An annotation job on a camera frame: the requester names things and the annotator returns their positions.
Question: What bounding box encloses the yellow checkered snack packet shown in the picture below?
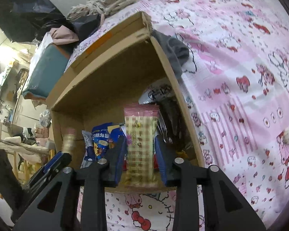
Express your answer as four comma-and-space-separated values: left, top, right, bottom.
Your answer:
124, 104, 159, 188

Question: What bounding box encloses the white blue snack packet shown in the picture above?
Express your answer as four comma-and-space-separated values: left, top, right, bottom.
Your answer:
81, 130, 96, 168

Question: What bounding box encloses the blue white snack bag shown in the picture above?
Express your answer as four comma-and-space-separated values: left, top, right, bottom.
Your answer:
107, 125, 125, 149

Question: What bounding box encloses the blue yellow snack bag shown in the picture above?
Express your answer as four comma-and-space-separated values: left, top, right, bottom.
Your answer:
92, 123, 114, 161

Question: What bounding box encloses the dark brown snack packet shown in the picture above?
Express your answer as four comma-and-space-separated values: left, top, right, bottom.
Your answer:
139, 80, 185, 153

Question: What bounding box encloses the brown cardboard box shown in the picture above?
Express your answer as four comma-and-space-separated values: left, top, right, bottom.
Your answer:
45, 11, 206, 194

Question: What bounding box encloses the grey cloth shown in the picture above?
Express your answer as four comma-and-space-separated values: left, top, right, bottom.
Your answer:
152, 30, 189, 79

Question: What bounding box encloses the pink cartoon bed sheet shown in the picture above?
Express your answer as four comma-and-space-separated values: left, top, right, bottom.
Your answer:
70, 0, 289, 230

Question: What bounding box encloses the teal cushioned chair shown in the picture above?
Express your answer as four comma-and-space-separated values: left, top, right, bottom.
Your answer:
22, 32, 73, 101

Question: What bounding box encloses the black garment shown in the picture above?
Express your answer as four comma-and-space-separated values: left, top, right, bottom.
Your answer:
0, 0, 101, 43

